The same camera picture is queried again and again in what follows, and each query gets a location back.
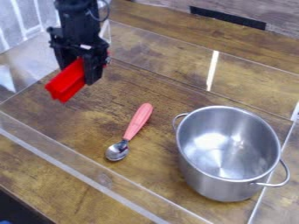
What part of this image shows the clear acrylic front barrier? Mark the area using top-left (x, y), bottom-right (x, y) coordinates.
top-left (0, 111), bottom-right (212, 224)

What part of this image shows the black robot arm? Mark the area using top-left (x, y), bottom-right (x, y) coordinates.
top-left (47, 0), bottom-right (109, 85)

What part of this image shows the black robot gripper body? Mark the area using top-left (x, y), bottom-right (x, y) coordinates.
top-left (47, 11), bottom-right (108, 57)

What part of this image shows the silver metal pot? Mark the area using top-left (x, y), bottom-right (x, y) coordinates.
top-left (172, 106), bottom-right (287, 202)

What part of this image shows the white tape strip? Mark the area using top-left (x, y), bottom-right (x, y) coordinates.
top-left (206, 51), bottom-right (220, 91)

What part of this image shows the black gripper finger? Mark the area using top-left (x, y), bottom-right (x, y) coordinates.
top-left (53, 45), bottom-right (79, 69)
top-left (83, 51), bottom-right (108, 85)

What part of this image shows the black strip on wall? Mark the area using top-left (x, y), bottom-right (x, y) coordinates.
top-left (189, 6), bottom-right (267, 30)

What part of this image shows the spoon with pink handle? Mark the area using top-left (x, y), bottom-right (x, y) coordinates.
top-left (105, 103), bottom-right (153, 161)

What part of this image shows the red plastic block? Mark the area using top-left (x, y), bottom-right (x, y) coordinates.
top-left (44, 58), bottom-right (85, 102)

